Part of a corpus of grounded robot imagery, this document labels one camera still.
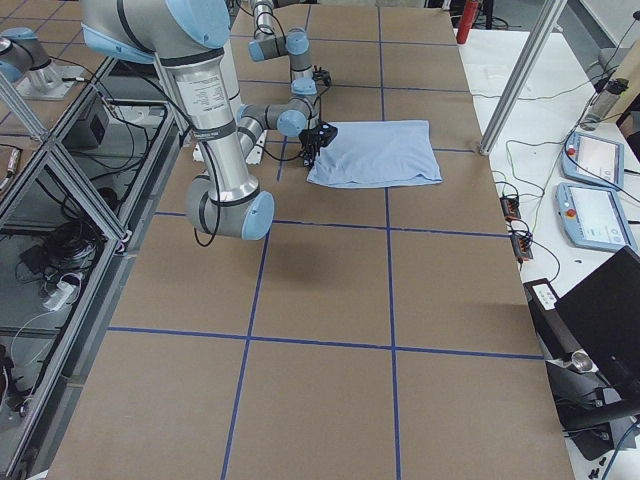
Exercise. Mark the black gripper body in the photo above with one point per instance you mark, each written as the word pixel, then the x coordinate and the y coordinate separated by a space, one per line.
pixel 308 140

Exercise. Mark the light blue t-shirt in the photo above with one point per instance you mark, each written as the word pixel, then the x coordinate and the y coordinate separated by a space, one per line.
pixel 377 154

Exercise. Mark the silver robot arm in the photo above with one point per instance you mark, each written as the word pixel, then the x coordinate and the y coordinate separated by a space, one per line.
pixel 189 40
pixel 271 41

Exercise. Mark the orange black electronics board upper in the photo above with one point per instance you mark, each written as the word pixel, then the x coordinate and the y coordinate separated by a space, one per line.
pixel 510 208

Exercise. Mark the orange black electronics board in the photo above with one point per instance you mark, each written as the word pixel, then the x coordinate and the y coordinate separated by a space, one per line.
pixel 510 208
pixel 521 245

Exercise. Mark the red fire extinguisher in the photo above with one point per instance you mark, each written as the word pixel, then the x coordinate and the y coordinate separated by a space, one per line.
pixel 466 21

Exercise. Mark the orange black electronics board lower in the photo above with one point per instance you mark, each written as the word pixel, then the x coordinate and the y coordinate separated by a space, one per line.
pixel 521 245

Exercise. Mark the upper teach pendant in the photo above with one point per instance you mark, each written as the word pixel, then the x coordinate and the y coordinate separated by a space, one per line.
pixel 593 160

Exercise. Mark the teach pendant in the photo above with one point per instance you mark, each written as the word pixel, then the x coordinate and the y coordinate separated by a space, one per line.
pixel 593 218
pixel 593 160

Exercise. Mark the lower teach pendant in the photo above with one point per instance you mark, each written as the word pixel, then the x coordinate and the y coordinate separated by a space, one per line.
pixel 593 218

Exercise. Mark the clear water bottle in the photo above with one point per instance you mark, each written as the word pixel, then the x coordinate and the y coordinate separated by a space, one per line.
pixel 604 102

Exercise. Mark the black laptop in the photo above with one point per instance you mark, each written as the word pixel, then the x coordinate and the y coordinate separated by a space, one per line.
pixel 602 314

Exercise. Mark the black monitor stand box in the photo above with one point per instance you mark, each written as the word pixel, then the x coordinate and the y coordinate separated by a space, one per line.
pixel 589 408

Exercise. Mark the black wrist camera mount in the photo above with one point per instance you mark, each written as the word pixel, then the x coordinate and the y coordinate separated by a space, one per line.
pixel 323 134
pixel 322 76

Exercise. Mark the aluminium frame cart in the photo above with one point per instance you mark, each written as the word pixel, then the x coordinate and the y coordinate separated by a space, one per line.
pixel 85 148

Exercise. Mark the aluminium frame post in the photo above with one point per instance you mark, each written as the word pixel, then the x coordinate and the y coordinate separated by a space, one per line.
pixel 523 67

